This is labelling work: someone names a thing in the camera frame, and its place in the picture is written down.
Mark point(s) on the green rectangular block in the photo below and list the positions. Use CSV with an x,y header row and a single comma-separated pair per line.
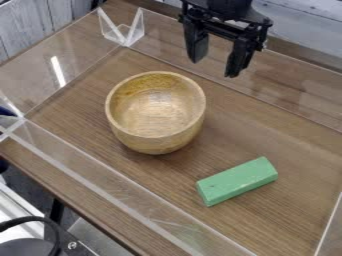
x,y
236,181

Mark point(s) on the brown wooden bowl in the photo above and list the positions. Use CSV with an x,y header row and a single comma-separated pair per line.
x,y
156,111

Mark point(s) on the clear acrylic corner bracket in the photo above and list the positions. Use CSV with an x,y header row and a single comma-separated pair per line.
x,y
124,34

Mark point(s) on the black table leg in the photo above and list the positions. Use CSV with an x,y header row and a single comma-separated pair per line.
x,y
57,211

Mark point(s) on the clear acrylic tray wall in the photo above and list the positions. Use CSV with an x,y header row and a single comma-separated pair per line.
x,y
280,112

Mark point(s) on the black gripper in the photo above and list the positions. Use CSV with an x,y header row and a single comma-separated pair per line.
x,y
230,19

